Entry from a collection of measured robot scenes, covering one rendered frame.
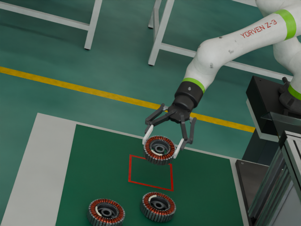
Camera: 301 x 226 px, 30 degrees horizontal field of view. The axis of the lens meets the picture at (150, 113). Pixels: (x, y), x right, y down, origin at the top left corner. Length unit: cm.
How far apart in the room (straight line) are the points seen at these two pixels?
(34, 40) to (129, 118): 112
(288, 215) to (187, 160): 60
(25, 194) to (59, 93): 207
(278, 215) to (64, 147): 77
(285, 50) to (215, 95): 187
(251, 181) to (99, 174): 57
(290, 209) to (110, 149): 72
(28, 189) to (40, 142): 25
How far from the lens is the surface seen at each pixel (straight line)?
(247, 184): 209
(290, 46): 257
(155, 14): 499
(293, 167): 164
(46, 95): 374
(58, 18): 439
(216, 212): 193
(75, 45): 450
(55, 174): 187
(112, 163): 197
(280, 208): 170
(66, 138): 204
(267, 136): 254
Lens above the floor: 190
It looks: 30 degrees down
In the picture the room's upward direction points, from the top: 18 degrees clockwise
